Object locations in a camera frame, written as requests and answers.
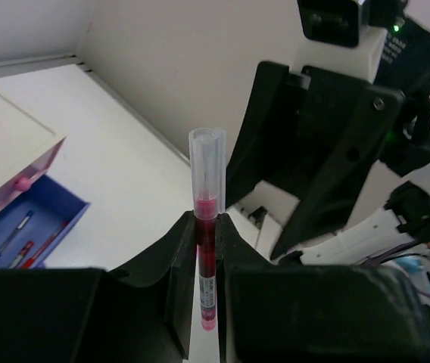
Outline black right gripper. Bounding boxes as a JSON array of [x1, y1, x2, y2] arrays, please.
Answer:
[[270, 19, 430, 260]]

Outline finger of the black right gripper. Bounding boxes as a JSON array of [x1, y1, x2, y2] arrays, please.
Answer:
[[226, 60, 310, 207]]

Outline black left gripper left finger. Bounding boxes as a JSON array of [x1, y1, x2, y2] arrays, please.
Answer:
[[0, 212, 195, 362]]

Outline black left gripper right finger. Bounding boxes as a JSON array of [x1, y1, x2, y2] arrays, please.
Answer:
[[217, 215, 430, 362]]

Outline pink pen refill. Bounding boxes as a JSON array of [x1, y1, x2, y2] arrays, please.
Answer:
[[189, 128, 226, 331]]

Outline red pen refill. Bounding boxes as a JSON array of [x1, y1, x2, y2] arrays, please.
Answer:
[[8, 240, 34, 268]]

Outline blue gel pen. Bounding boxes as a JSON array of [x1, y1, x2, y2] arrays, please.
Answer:
[[0, 210, 35, 257]]

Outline pink drawer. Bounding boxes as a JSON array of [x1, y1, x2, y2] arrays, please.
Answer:
[[0, 138, 65, 212]]

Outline red gel pen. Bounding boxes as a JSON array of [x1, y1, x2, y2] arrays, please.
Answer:
[[20, 222, 68, 269]]

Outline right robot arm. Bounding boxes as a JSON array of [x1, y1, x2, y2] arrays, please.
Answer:
[[226, 8, 430, 265]]

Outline white drawer cabinet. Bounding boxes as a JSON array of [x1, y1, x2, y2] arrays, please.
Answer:
[[0, 92, 64, 188]]

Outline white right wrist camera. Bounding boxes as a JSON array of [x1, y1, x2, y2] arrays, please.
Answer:
[[289, 0, 390, 84]]

